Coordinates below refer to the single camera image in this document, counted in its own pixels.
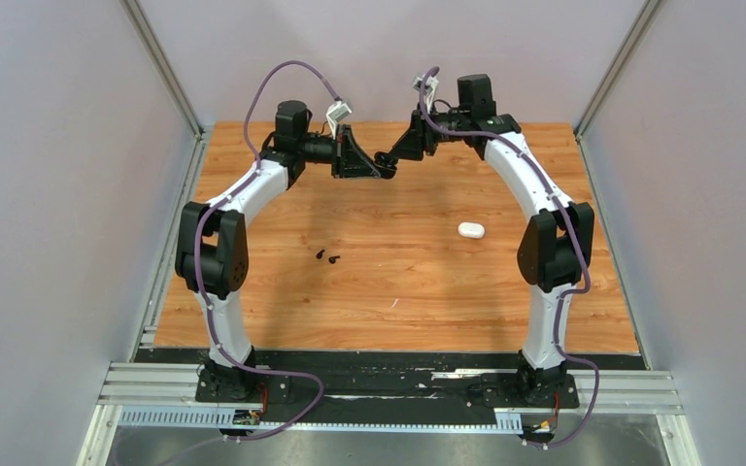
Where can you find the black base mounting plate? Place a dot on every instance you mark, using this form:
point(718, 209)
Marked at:
point(387, 387)

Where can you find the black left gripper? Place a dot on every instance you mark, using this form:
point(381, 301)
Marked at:
point(348, 159)

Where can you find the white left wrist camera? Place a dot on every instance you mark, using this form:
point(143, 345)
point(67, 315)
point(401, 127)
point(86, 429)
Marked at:
point(336, 112)

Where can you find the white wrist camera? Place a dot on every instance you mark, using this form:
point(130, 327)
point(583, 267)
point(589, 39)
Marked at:
point(426, 87)
point(336, 112)

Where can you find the aluminium frame rail left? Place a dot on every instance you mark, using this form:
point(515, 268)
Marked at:
point(147, 35)

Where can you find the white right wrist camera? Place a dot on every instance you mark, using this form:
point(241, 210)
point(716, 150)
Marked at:
point(426, 87)

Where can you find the aluminium frame rail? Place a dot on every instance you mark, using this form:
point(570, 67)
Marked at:
point(636, 32)
point(147, 35)

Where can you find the aluminium frame rail right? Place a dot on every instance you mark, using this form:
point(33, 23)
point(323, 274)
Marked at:
point(636, 32)

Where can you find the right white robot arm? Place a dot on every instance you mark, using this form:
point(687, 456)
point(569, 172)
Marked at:
point(554, 254)

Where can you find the black earbud charging case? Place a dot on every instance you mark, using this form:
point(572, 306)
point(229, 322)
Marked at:
point(386, 164)

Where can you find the white earbud charging case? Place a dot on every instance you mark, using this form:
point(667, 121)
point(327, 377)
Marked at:
point(471, 230)

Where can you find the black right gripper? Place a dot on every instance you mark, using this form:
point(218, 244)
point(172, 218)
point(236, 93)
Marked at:
point(419, 138)

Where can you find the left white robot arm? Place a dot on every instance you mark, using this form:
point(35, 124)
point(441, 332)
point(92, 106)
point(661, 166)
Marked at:
point(212, 251)

